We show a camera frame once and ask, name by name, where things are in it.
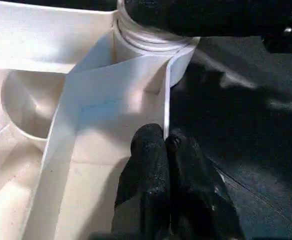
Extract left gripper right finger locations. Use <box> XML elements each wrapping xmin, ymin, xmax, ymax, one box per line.
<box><xmin>166</xmin><ymin>129</ymin><xmax>246</xmax><ymax>240</ymax></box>

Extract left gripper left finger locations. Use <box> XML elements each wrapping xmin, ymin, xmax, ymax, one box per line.
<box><xmin>111</xmin><ymin>123</ymin><xmax>172</xmax><ymax>240</ymax></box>

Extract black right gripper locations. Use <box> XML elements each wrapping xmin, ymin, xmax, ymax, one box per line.
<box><xmin>124</xmin><ymin>0</ymin><xmax>292</xmax><ymax>54</ymax></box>

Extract white plastic table leg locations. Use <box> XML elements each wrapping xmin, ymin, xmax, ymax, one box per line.
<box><xmin>116</xmin><ymin>0</ymin><xmax>189</xmax><ymax>53</ymax></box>

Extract white compartment tray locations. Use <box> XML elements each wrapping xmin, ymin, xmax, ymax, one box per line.
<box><xmin>0</xmin><ymin>0</ymin><xmax>202</xmax><ymax>240</ymax></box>

